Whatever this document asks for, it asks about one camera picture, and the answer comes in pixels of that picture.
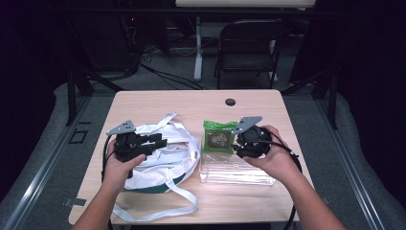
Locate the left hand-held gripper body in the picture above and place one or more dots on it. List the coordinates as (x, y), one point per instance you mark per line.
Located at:
(127, 143)

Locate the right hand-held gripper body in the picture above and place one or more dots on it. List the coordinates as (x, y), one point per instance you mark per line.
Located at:
(252, 140)

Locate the white cloth tote bag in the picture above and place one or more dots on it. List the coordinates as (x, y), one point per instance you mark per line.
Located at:
(172, 153)

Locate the green snack packet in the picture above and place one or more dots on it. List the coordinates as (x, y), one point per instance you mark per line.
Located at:
(219, 137)

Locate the clear plastic tray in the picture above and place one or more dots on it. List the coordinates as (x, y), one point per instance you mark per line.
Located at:
(230, 171)

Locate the person's left hand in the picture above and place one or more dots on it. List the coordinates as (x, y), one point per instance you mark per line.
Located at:
(119, 171)

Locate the person's right hand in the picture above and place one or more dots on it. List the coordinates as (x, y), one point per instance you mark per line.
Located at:
(277, 159)

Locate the grey tape piece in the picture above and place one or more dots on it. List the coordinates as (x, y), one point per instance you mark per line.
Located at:
(75, 202)

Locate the black folding chair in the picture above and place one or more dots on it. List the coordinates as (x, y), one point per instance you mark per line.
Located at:
(252, 44)

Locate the dark equipment with red light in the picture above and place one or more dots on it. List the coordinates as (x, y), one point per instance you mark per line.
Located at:
(130, 41)

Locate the white metal table leg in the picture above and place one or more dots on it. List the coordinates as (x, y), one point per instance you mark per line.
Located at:
(198, 48)

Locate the white table top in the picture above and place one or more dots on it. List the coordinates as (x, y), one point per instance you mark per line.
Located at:
(245, 3)

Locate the black metal frame stand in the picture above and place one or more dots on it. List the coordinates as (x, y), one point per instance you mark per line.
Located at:
(79, 86)
(325, 89)

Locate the aluminium floor rail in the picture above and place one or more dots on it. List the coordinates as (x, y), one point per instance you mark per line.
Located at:
(351, 169)
(44, 163)

